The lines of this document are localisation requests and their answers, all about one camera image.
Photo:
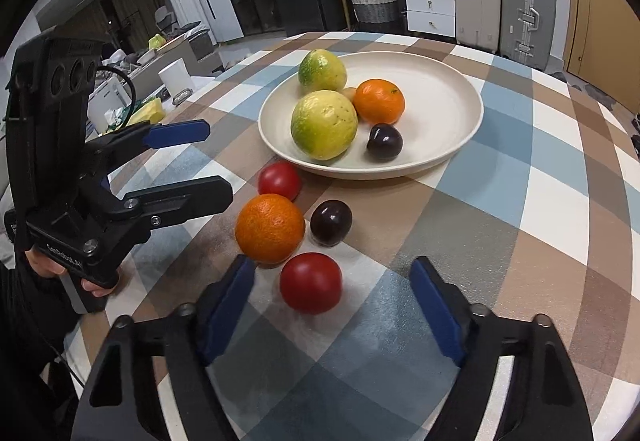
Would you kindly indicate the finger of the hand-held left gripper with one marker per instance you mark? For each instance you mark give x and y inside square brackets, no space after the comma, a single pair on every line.
[175,133]
[190,198]

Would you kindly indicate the yellow bag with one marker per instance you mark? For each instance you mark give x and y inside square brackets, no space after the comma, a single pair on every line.
[147,111]

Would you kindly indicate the person's left hand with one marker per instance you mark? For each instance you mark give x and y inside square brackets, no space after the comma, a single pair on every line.
[40,265]

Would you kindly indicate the orange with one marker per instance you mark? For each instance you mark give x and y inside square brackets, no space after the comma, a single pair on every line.
[380,101]
[270,228]

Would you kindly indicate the wicker basket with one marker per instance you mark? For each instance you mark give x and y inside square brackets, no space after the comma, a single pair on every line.
[374,3]

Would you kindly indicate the small silver case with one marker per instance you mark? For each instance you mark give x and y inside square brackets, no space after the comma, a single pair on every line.
[182,96]

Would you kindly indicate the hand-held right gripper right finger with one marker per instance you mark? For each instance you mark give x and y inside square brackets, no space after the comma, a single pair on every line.
[437,311]

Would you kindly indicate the green yellow citrus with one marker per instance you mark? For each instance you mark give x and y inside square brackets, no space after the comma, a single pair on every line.
[324,125]
[322,70]

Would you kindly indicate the silver suitcase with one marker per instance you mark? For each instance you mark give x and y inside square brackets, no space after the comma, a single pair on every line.
[527,16]

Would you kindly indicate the wooden door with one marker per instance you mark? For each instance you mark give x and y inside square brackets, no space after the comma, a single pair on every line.
[595,31]

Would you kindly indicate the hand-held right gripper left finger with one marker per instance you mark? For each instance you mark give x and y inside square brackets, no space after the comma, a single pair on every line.
[227,311]

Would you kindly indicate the red tomato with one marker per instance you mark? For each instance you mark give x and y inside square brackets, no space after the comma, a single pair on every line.
[311,282]
[279,180]

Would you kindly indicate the person's left forearm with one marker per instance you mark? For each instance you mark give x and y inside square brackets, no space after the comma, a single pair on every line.
[30,346]

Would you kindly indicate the pile of shoes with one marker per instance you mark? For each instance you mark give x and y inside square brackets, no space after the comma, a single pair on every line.
[636,133]

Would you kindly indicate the small brown fruit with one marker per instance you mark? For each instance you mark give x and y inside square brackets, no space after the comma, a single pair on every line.
[350,94]

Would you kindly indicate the dark purple plum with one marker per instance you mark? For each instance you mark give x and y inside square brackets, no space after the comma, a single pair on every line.
[384,141]
[331,222]

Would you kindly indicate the white cylinder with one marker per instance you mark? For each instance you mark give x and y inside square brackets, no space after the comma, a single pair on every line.
[176,77]

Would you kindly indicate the checkered tablecloth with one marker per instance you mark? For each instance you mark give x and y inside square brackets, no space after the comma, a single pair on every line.
[500,221]

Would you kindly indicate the cream round plate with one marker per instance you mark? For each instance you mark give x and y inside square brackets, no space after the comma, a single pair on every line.
[440,101]

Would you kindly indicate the white chair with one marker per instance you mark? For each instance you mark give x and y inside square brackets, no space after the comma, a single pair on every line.
[165,18]

